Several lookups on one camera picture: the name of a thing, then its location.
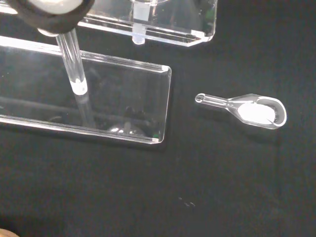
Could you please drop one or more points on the clear plastic funnel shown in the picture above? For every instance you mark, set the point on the clear plastic funnel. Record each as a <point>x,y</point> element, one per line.
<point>139,24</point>

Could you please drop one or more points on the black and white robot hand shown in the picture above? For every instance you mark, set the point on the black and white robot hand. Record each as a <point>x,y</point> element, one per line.
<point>54,17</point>

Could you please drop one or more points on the clear funnel stand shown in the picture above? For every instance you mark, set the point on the clear funnel stand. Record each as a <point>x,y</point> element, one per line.
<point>118,98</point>

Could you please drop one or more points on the glass weighing funnel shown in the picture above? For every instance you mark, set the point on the glass weighing funnel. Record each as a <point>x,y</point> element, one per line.
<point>254,113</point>

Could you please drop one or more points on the black bench cloth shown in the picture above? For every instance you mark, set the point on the black bench cloth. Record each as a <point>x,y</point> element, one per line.
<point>197,172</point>

